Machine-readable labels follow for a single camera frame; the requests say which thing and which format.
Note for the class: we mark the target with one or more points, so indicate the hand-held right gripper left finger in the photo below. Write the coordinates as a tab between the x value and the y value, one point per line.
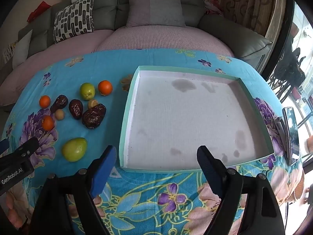
102	176

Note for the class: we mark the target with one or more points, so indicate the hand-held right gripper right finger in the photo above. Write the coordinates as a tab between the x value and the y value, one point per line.
210	173

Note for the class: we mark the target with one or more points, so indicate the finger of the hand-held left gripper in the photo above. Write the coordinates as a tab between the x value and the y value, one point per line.
24	149
3	145

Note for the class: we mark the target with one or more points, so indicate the orange mandarin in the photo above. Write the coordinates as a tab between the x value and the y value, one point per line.
45	101
48	123
105	87

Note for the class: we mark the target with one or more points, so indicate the large dark red dried date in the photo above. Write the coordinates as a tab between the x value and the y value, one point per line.
94	116

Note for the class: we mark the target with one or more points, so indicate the teal shallow box tray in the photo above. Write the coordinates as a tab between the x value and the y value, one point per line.
183	117

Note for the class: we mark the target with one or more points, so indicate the tan longan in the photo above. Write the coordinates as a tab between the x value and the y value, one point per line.
59	114
92	102

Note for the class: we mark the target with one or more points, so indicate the person's left hand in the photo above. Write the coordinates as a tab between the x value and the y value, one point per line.
14	213

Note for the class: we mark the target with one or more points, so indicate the large green jujube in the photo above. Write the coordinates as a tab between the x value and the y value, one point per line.
74	149

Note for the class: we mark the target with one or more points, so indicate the small green jujube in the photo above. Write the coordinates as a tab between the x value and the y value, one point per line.
87	91

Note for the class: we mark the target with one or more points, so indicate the black smartphone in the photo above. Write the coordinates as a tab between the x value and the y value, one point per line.
291	134

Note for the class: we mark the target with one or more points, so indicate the white printed item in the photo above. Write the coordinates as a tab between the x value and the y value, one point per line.
8	52

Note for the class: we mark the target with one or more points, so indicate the light grey pillow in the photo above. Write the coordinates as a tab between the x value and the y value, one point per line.
22	49

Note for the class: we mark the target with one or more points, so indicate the blue floral cloth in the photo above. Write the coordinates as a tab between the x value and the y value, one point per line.
97	63

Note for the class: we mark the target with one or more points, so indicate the dark outdoor furniture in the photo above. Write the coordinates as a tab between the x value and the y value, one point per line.
291	71

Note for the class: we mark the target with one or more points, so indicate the red item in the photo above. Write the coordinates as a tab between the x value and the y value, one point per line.
38	12

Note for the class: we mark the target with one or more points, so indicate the black and white patterned pillow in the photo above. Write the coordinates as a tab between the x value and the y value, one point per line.
73	19

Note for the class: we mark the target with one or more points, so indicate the pink sofa cover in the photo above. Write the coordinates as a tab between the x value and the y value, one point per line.
171	39

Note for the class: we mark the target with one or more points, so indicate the grey sofa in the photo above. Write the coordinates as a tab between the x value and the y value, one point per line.
107	12

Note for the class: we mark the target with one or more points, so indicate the pink floral fabric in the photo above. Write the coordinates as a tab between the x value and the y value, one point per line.
211	5

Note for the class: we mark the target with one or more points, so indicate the purple pillow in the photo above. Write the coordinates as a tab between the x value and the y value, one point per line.
156	9

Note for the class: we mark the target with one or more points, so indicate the brown patterned curtain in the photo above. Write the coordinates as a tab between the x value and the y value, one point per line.
247	2

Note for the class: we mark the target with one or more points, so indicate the black window frame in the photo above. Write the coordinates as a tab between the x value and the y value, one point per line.
281	44

